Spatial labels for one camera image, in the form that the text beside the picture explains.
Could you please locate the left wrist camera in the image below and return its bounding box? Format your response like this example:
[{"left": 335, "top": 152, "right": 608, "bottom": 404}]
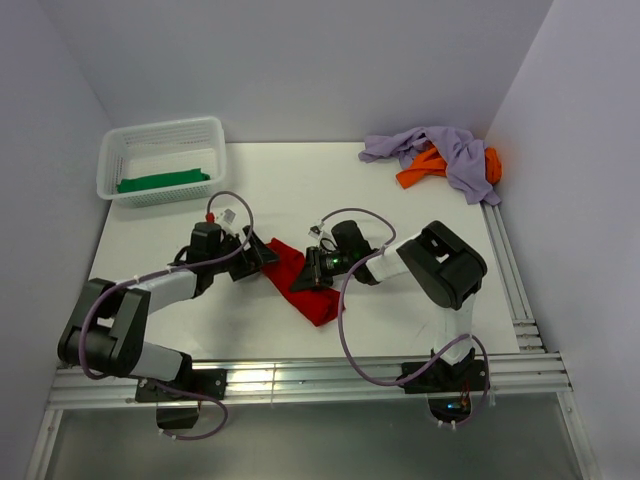
[{"left": 187, "top": 212, "right": 239, "bottom": 263}]

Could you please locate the red t-shirt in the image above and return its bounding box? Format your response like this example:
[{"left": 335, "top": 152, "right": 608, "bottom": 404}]
[{"left": 262, "top": 237, "right": 339, "bottom": 328}]

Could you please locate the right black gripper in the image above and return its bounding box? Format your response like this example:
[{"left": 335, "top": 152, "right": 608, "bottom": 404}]
[{"left": 291, "top": 246, "right": 354, "bottom": 294}]

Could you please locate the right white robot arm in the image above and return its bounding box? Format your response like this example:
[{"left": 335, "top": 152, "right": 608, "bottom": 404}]
[{"left": 290, "top": 220, "right": 490, "bottom": 394}]

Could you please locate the white plastic basket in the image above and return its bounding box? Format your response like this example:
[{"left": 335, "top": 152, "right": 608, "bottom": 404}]
[{"left": 96, "top": 116, "right": 227, "bottom": 208}]

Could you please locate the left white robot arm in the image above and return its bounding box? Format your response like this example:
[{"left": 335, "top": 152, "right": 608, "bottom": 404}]
[{"left": 57, "top": 222, "right": 279, "bottom": 402}]

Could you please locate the rolled green t-shirt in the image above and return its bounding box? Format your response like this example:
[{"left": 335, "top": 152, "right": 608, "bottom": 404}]
[{"left": 117, "top": 169, "right": 211, "bottom": 194}]

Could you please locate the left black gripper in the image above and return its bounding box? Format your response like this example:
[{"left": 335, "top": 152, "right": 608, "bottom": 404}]
[{"left": 209, "top": 226, "right": 279, "bottom": 281}]

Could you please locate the lavender t-shirt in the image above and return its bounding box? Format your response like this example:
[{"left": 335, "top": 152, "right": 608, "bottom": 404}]
[{"left": 358, "top": 126, "right": 501, "bottom": 206}]

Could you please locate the orange t-shirt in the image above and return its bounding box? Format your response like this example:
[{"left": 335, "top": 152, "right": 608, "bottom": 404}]
[{"left": 396, "top": 147, "right": 503, "bottom": 189}]

